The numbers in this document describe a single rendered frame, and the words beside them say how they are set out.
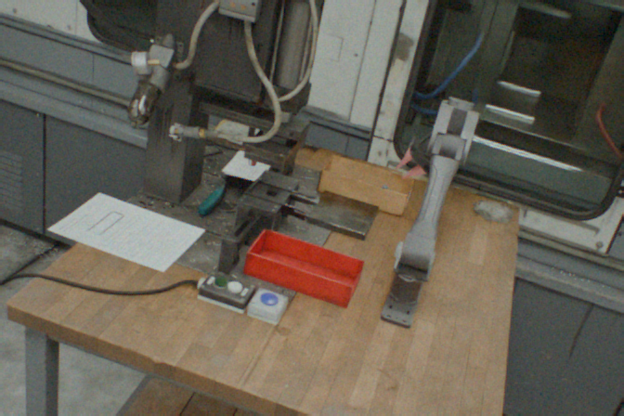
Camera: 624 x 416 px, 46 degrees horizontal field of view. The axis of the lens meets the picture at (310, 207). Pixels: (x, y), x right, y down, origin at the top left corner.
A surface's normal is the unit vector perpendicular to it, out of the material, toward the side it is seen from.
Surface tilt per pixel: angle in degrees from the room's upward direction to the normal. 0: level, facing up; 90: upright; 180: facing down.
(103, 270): 0
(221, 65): 90
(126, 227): 0
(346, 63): 90
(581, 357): 90
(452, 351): 0
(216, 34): 90
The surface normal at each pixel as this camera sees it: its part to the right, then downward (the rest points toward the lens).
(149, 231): 0.18, -0.86
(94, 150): -0.34, 0.41
